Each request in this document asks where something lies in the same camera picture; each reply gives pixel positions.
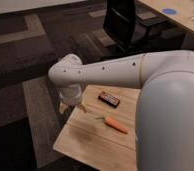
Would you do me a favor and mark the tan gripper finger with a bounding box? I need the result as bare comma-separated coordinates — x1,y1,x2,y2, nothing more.
59,102,69,114
77,104,87,113

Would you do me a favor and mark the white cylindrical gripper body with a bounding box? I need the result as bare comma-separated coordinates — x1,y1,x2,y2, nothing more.
59,84,82,106

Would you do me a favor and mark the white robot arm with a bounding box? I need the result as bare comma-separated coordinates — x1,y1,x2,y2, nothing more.
48,50,194,171

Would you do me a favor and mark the orange carrot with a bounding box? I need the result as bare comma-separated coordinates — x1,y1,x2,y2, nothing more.
97,117,128,134

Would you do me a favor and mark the dark snack bar package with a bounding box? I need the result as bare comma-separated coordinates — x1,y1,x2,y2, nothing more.
98,91,120,108

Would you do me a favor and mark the black office chair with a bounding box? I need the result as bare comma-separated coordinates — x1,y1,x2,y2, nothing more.
103,0,166,53

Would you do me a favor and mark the blue round coaster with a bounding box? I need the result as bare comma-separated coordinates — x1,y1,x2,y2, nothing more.
162,8,177,15

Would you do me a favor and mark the light wooden desk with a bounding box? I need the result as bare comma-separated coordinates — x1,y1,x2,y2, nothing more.
138,0,194,34

